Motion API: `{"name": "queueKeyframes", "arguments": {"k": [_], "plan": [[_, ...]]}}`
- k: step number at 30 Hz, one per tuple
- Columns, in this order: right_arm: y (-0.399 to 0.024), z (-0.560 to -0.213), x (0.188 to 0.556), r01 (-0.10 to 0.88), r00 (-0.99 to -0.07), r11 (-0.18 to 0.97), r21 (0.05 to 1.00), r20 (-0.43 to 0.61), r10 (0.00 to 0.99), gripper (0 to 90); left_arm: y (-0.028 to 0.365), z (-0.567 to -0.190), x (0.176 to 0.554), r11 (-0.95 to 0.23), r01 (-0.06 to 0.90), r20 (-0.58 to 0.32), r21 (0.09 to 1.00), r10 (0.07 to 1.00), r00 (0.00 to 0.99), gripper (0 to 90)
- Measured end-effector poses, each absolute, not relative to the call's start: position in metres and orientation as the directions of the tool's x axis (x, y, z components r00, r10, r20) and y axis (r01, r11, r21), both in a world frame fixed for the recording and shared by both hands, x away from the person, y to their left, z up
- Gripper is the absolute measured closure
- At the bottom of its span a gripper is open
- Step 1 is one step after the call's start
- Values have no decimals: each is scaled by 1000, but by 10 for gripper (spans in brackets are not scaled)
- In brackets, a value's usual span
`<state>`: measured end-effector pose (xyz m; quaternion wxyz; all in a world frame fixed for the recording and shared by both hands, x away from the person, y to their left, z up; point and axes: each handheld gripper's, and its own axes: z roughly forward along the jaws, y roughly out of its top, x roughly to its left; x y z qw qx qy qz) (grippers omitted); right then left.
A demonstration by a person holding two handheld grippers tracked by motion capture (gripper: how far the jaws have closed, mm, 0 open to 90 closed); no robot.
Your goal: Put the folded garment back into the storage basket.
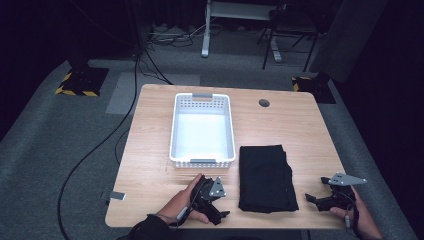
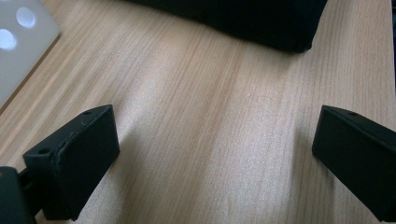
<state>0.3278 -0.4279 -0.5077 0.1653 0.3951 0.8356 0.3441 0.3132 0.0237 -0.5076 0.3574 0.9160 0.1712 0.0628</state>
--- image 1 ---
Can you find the white desk frame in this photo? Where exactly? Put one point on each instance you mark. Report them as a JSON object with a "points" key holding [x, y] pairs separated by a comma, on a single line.
{"points": [[206, 33]]}

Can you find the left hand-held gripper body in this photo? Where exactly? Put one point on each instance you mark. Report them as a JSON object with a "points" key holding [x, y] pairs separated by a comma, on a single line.
{"points": [[216, 190]]}

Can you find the person's right hand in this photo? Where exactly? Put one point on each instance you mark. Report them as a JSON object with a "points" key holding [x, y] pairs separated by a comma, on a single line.
{"points": [[365, 220]]}

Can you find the dark upright post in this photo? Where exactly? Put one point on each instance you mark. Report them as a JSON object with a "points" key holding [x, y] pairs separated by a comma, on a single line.
{"points": [[138, 26]]}

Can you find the black cloth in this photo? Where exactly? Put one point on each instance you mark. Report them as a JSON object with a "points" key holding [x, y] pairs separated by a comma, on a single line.
{"points": [[266, 180]]}

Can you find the white plastic basket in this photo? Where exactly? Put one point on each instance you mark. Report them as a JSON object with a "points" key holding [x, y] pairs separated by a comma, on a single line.
{"points": [[201, 133]]}

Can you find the grey panel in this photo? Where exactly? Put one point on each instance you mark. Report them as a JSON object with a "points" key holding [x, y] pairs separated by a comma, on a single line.
{"points": [[346, 36]]}

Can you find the person's left hand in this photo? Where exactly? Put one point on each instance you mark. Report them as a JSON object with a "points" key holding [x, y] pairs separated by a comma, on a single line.
{"points": [[178, 205]]}

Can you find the small grey tag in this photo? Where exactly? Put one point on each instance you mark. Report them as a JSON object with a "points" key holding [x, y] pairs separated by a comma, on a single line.
{"points": [[117, 196]]}

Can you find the black stand base striped edge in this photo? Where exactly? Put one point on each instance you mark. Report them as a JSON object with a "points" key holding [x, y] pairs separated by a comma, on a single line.
{"points": [[315, 88], [83, 81]]}

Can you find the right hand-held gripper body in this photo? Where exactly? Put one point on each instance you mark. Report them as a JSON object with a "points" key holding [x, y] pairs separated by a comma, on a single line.
{"points": [[343, 196]]}

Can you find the black metal stand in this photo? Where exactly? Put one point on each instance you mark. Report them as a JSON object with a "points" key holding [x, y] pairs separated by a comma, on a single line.
{"points": [[286, 30]]}

